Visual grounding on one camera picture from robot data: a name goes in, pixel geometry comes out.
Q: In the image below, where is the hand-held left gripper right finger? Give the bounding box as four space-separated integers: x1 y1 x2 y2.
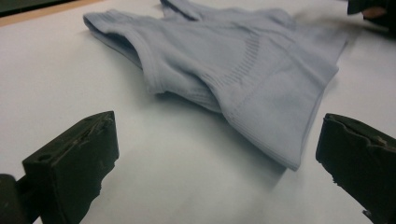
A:
315 113 396 224

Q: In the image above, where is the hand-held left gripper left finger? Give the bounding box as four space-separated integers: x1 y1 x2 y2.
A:
21 110 120 224

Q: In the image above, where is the light blue knit garment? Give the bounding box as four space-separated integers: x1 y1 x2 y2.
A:
82 0 351 172

